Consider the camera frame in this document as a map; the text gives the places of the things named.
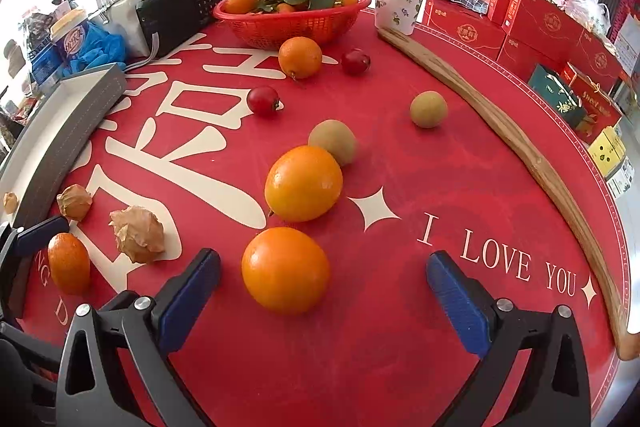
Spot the grey and white tray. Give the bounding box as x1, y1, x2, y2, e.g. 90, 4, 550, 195
0, 63, 128, 228

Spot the yellow box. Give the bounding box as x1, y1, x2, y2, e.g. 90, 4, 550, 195
587, 127, 628, 180

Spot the small orange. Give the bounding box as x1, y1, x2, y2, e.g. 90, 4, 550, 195
47, 232, 92, 297

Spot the red gift bag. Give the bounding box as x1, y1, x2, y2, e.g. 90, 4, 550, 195
560, 62, 623, 142

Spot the white printed box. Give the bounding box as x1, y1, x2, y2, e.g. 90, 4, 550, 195
607, 157, 638, 200

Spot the medium orange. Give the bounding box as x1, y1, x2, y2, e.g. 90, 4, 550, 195
278, 36, 324, 80

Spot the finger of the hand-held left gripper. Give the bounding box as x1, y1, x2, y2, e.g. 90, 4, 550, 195
0, 216, 70, 323

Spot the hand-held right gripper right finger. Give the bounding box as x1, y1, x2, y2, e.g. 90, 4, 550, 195
426, 251, 592, 427

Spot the white desk calendar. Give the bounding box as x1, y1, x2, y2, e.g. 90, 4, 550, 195
612, 14, 640, 68

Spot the small physalis husk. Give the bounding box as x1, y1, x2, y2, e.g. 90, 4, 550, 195
56, 184, 94, 223

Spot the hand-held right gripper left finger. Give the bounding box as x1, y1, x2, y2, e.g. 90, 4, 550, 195
56, 248, 222, 427

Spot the brown kiwi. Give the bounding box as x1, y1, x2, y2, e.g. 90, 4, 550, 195
308, 119, 359, 168

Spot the yellow-green kiwi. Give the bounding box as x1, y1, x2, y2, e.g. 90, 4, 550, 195
410, 90, 449, 129

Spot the large red gift box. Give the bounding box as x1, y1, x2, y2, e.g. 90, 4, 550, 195
502, 0, 586, 62

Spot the labelled tub with cream lid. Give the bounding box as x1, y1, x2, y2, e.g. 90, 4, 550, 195
49, 8, 93, 62

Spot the curved wooden stick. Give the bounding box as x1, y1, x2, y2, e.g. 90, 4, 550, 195
376, 27, 640, 362

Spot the red cherry tomato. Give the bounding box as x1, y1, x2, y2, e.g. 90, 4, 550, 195
341, 48, 372, 76
246, 86, 285, 116

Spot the flat red gift box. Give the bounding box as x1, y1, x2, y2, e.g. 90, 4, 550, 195
422, 0, 508, 52

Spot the blue packet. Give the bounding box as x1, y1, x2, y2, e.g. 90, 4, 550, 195
30, 42, 71, 92

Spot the grey cable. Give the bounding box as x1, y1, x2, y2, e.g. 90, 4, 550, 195
125, 32, 161, 72

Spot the walnut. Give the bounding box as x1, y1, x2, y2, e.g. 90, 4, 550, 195
109, 206, 167, 265

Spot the red plastic basket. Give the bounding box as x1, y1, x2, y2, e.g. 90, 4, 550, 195
213, 0, 372, 52

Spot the red printed tablecloth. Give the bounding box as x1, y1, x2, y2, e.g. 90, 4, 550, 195
10, 4, 631, 427

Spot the clear plastic bag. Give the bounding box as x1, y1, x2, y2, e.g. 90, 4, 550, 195
562, 0, 613, 38

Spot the blue cloth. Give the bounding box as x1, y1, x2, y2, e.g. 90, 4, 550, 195
70, 19, 128, 75

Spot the large orange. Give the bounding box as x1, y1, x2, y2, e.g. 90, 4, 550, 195
241, 227, 332, 315
264, 145, 345, 224

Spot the black portable radio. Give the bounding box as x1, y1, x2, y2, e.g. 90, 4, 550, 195
136, 0, 232, 58

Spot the green gift bag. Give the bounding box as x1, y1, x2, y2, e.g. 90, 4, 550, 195
527, 64, 588, 130

